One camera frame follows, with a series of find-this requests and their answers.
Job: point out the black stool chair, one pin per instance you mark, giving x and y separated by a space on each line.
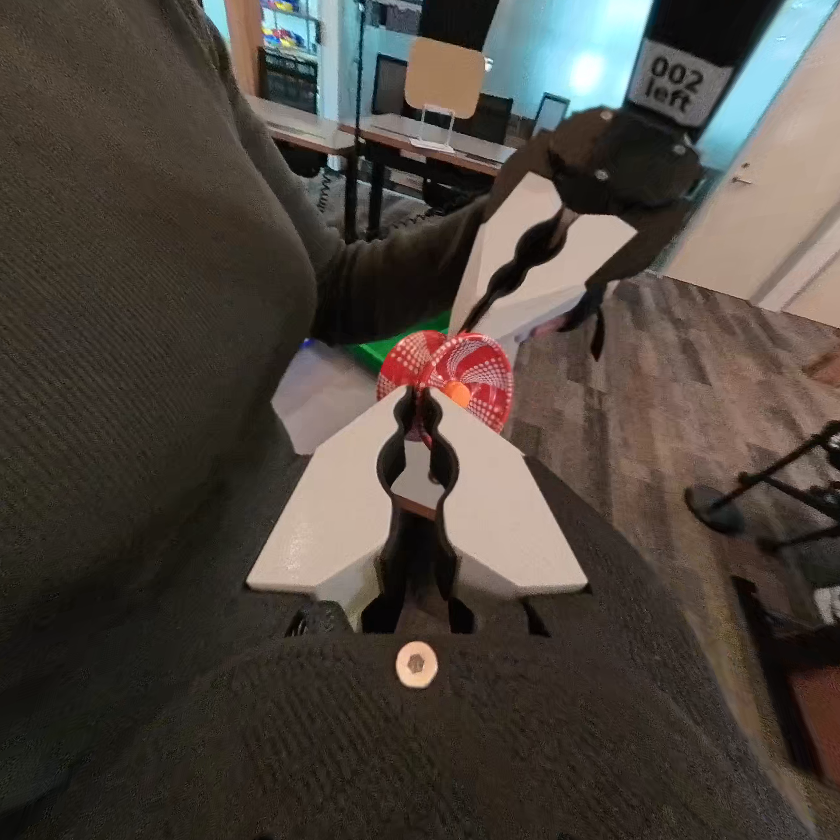
775 492

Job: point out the person's left hand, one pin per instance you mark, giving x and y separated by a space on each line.
558 326

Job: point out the red white yo-yo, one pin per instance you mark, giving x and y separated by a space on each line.
466 368

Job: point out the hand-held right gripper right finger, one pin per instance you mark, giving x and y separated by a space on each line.
512 525

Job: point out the white door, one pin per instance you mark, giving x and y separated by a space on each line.
775 171

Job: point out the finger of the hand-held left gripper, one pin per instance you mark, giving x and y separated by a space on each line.
505 243
551 282

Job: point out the green plastic bin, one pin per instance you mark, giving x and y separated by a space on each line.
381 352

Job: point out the shelf with coloured bins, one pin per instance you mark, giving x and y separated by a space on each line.
289 53

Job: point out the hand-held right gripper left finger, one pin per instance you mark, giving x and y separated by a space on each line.
328 525

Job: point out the small black monitor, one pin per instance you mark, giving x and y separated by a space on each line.
550 114

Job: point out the person's left forearm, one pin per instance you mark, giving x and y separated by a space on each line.
394 276

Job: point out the long wooden desk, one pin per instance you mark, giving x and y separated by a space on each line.
381 131

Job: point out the wooden post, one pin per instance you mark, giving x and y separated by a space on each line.
243 40

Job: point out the cardboard box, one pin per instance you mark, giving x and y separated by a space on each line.
801 683

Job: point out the tan chair back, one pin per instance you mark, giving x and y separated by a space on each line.
444 76

